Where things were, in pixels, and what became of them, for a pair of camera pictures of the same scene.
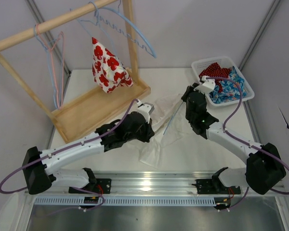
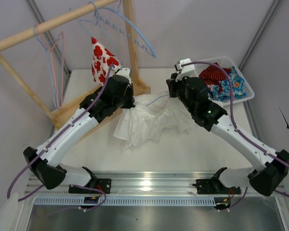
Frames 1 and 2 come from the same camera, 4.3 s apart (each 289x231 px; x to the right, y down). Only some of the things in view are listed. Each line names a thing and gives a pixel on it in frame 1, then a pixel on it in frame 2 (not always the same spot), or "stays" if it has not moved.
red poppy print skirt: [108, 70] stays
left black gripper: [148, 130] -> [129, 99]
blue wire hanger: [101, 26] -> [99, 18]
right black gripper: [191, 92] -> [171, 87]
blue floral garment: [230, 91] stays
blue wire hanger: [173, 116] -> [157, 98]
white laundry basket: [199, 64] stays
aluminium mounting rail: [154, 183] stays
